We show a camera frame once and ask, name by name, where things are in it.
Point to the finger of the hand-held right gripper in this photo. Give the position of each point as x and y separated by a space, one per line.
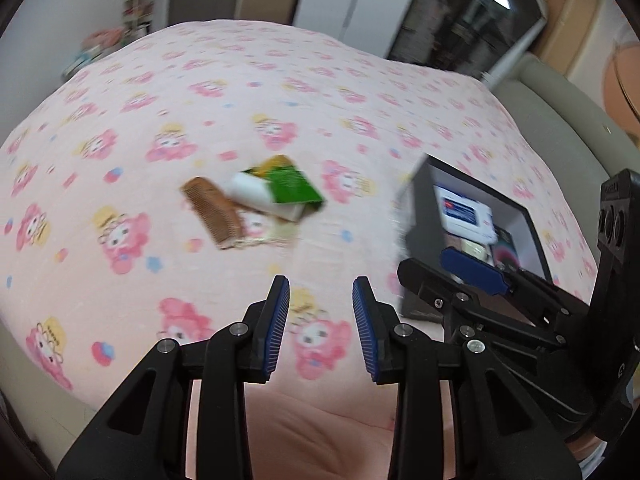
425 282
475 270

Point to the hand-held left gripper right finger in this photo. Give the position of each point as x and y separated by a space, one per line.
367 332

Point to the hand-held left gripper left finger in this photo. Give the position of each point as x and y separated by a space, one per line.
272 332

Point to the black storage box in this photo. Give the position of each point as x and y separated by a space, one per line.
417 210

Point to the wooden comb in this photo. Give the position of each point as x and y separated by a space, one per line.
210 210

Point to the white tube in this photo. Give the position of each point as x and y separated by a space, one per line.
250 192

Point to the green packet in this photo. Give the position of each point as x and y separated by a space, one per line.
292 187

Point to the yellow packet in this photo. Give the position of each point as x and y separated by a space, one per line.
276 162

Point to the person's right forearm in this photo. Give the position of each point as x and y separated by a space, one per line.
586 452

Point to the beige packet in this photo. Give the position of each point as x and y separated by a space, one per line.
471 248

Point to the black rainbow printed box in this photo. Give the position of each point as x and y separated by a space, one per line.
505 252

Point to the white wet wipes pack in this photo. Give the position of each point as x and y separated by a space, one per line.
465 212

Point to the grey upholstered headboard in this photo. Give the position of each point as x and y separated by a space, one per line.
550 110

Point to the pink printed blanket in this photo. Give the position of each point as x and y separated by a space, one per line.
150 110

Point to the dark glass cabinet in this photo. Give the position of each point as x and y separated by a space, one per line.
450 15

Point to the beige curved panel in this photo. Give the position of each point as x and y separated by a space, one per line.
575 15

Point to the white wardrobe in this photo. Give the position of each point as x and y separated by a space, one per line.
350 0

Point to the pile of plush toys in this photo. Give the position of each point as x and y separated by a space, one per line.
95 47

